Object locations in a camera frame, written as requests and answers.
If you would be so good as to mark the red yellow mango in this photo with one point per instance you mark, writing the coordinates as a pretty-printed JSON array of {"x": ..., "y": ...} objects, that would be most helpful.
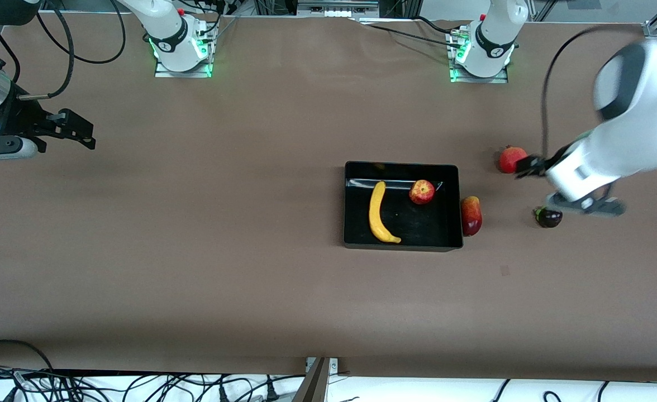
[{"x": 471, "y": 218}]

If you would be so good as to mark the white power strip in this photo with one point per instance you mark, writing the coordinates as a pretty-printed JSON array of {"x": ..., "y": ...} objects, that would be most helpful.
[{"x": 337, "y": 8}]

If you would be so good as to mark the red yellow apple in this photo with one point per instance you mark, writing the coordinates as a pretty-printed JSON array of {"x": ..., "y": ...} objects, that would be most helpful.
[{"x": 422, "y": 192}]

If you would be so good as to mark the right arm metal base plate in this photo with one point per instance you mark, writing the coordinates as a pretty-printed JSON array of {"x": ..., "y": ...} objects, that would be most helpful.
[{"x": 163, "y": 72}]

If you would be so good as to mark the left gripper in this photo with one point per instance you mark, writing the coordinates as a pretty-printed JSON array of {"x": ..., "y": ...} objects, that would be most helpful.
[{"x": 536, "y": 164}]

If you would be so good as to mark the red pomegranate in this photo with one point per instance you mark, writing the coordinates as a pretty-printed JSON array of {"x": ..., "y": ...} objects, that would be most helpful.
[{"x": 510, "y": 159}]

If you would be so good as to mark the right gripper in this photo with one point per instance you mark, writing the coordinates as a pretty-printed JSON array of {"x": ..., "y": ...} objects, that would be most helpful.
[{"x": 22, "y": 121}]

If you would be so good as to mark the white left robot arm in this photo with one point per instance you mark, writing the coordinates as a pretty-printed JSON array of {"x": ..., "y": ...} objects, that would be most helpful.
[{"x": 641, "y": 111}]

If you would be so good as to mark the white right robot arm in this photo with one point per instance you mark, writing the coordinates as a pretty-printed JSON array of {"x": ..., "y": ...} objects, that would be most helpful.
[{"x": 166, "y": 28}]

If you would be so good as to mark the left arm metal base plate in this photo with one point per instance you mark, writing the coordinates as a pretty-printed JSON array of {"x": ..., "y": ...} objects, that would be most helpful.
[{"x": 499, "y": 78}]

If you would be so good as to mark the yellow banana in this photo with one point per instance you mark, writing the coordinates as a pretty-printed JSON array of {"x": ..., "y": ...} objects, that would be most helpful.
[{"x": 376, "y": 215}]

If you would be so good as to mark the metal table edge bracket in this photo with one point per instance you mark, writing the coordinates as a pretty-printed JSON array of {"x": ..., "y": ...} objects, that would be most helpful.
[{"x": 333, "y": 365}]

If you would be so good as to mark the black rectangular tray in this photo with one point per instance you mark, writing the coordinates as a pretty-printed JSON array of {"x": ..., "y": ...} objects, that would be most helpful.
[{"x": 418, "y": 226}]

